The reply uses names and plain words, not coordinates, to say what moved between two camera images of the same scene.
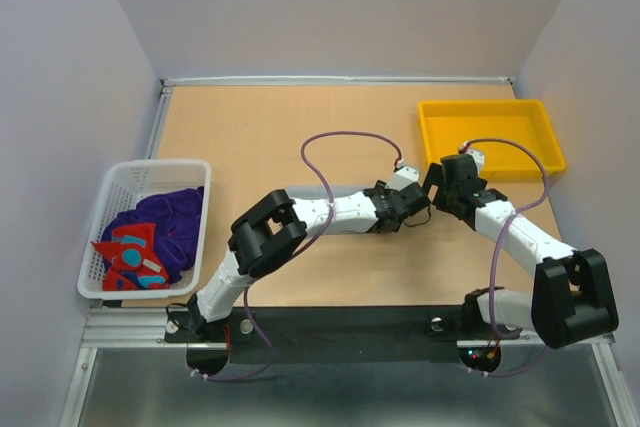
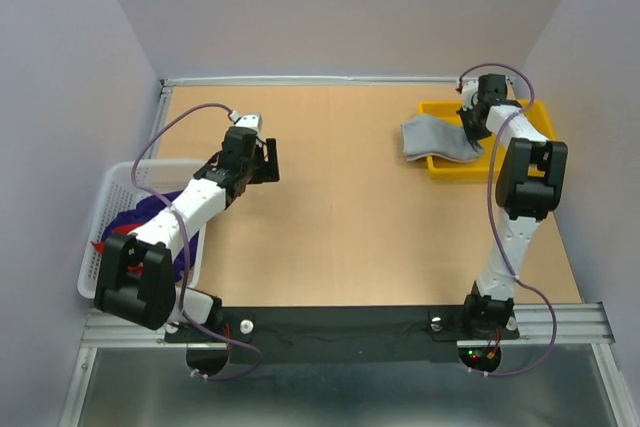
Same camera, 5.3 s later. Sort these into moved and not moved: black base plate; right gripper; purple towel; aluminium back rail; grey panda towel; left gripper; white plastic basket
Moved: right gripper; grey panda towel; left gripper
Not moved: purple towel; aluminium back rail; white plastic basket; black base plate
